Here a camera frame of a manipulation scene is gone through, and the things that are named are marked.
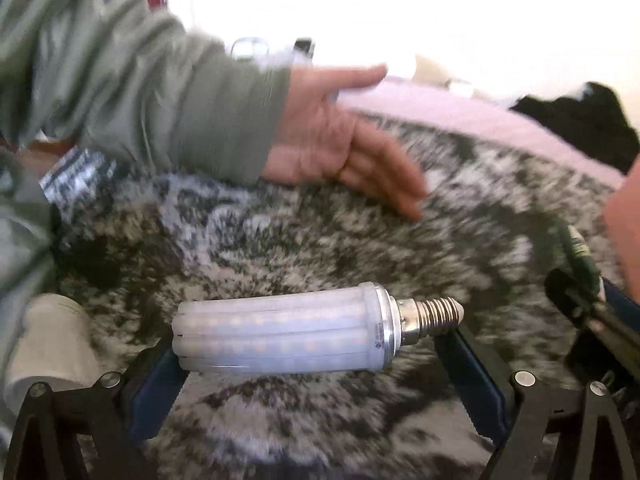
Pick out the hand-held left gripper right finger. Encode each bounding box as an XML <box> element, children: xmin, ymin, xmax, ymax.
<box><xmin>432</xmin><ymin>324</ymin><xmax>640</xmax><ymax>480</ymax></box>

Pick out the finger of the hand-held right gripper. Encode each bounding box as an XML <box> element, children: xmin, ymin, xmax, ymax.
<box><xmin>544</xmin><ymin>267</ymin><xmax>640</xmax><ymax>362</ymax></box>
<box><xmin>601</xmin><ymin>279</ymin><xmax>640</xmax><ymax>329</ymax></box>

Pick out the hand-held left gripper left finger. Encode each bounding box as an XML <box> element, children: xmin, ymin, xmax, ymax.
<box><xmin>0</xmin><ymin>337</ymin><xmax>191</xmax><ymax>480</ymax></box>

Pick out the green pen-shaped item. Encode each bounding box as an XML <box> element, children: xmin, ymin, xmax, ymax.
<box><xmin>556</xmin><ymin>221</ymin><xmax>602</xmax><ymax>292</ymax></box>

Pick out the white corn LED bulb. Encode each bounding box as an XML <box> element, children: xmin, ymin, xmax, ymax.
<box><xmin>171</xmin><ymin>281</ymin><xmax>465</xmax><ymax>376</ymax></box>

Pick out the person's right forearm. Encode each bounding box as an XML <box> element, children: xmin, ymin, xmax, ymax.
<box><xmin>602</xmin><ymin>154</ymin><xmax>640</xmax><ymax>287</ymax></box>

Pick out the white plastic bottle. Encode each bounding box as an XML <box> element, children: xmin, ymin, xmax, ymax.
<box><xmin>4</xmin><ymin>293</ymin><xmax>102</xmax><ymax>412</ymax></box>

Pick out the black cloth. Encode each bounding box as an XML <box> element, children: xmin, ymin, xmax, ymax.
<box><xmin>509</xmin><ymin>81</ymin><xmax>640</xmax><ymax>177</ymax></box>

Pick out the pink quilted mat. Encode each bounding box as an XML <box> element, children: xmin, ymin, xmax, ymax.
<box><xmin>339</xmin><ymin>77</ymin><xmax>627</xmax><ymax>192</ymax></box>

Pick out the grey speckled fluffy blanket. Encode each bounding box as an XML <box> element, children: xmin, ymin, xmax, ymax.
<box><xmin>40</xmin><ymin>110</ymin><xmax>631</xmax><ymax>480</ymax></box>

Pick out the white charger plug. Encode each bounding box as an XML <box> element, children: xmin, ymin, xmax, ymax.
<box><xmin>446</xmin><ymin>78</ymin><xmax>477</xmax><ymax>98</ymax></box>

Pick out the white charging cable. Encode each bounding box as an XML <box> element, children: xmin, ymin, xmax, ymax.
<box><xmin>229</xmin><ymin>36</ymin><xmax>273</xmax><ymax>63</ymax></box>

